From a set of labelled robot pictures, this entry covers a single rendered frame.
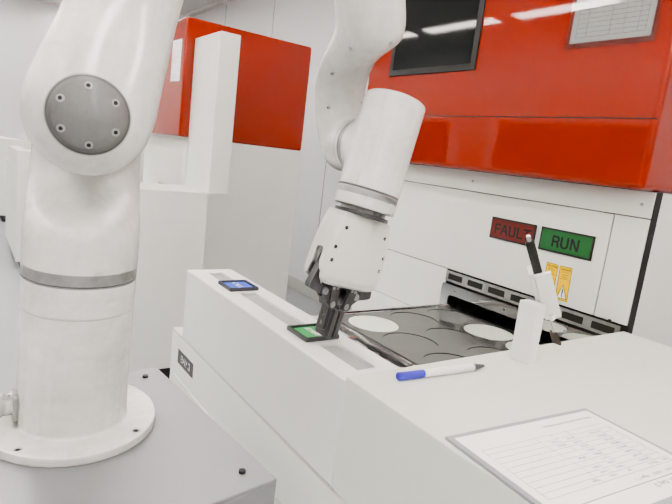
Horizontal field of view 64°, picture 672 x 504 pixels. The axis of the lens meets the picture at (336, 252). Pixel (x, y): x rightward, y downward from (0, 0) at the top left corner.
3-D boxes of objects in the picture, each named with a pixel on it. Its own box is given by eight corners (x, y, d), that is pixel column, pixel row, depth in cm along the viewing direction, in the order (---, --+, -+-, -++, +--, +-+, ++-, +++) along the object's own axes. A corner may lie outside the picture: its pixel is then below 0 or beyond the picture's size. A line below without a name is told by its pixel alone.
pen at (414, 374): (481, 360, 71) (395, 371, 64) (487, 363, 71) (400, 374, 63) (480, 367, 72) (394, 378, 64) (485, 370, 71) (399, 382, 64)
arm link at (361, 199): (374, 196, 79) (368, 216, 80) (326, 179, 74) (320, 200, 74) (413, 204, 73) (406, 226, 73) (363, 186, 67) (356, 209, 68)
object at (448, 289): (441, 317, 137) (446, 281, 135) (608, 389, 102) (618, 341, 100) (436, 318, 136) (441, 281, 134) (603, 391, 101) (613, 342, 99)
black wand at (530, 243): (529, 239, 71) (535, 234, 71) (520, 237, 72) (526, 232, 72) (558, 347, 80) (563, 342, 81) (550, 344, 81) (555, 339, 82)
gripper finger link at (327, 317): (332, 285, 75) (318, 331, 76) (313, 281, 73) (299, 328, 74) (345, 291, 73) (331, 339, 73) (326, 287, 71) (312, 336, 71)
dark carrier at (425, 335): (449, 308, 129) (449, 305, 129) (582, 362, 101) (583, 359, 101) (329, 318, 109) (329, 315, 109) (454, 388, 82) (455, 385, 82)
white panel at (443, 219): (360, 289, 168) (377, 159, 161) (616, 403, 103) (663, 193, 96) (352, 289, 166) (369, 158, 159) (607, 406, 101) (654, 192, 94)
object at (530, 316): (531, 351, 81) (547, 264, 79) (554, 360, 78) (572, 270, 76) (504, 355, 78) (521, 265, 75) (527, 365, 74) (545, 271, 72)
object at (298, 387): (225, 332, 116) (230, 268, 113) (390, 470, 71) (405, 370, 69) (181, 336, 110) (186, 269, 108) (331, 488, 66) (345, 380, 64)
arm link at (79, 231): (12, 287, 54) (20, 36, 49) (31, 244, 70) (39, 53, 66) (140, 290, 59) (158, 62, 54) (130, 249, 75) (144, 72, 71)
